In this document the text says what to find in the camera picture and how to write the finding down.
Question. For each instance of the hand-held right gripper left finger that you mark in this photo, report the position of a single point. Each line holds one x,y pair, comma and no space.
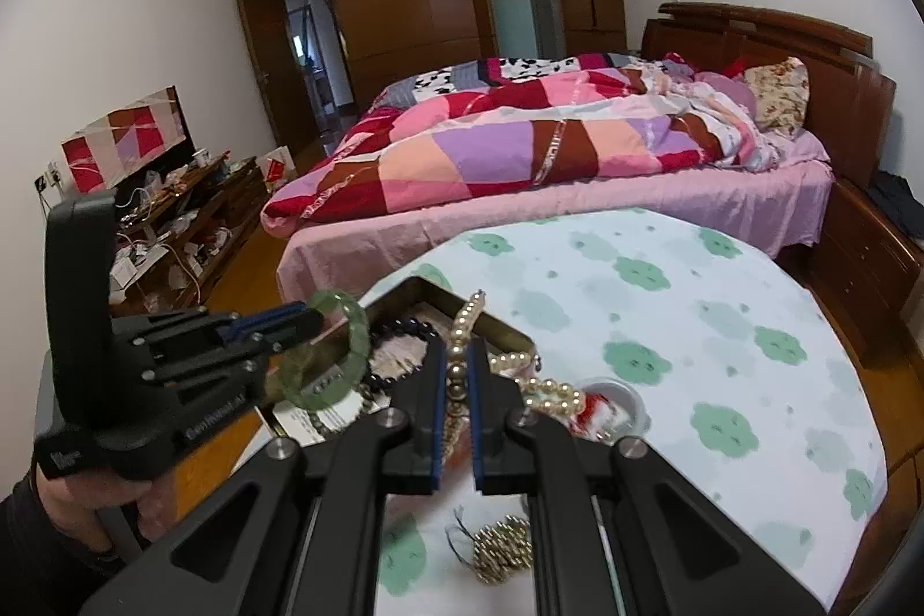
433,414

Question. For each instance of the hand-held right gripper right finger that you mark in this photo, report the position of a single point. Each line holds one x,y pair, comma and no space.
476,414

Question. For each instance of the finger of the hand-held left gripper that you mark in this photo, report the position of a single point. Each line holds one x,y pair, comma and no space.
260,320
253,356

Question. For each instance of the rectangular metal tin box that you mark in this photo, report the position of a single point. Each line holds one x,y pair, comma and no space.
505,334

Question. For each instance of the green jade bangle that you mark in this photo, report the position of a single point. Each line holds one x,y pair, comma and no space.
357,327

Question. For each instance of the person's left forearm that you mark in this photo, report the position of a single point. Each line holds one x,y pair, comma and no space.
43,558

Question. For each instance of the person's left hand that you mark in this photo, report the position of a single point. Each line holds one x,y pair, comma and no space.
79,500

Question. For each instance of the printed paper sheet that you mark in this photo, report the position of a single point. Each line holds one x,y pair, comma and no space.
397,357

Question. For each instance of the wooden television stand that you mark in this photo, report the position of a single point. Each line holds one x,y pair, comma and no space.
216,212

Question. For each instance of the white and red shopping bag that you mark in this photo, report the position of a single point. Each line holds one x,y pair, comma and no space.
280,165

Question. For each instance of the white bangle with red tassel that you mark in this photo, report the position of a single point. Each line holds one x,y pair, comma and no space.
635,407

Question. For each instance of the green cloud print tablecloth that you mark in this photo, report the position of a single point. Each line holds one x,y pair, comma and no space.
650,313

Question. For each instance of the flat screen television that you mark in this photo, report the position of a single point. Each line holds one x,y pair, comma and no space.
130,140

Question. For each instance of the pink bedsheet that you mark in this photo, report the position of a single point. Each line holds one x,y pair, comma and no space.
577,205

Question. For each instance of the patchwork pink quilt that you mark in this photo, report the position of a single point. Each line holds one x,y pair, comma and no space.
469,154

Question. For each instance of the lilac pillow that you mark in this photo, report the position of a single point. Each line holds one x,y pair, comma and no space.
725,90

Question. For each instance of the wooden nightstand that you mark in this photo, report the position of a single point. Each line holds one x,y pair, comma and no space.
866,284

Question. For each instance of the floral pillow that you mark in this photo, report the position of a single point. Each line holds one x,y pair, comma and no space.
779,93

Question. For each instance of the dark clothing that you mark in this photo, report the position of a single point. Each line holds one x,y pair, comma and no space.
899,201

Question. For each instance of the bed with pink sheet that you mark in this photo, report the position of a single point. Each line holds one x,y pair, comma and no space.
844,96

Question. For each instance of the wall socket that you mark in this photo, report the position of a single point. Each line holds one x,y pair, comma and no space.
49,177

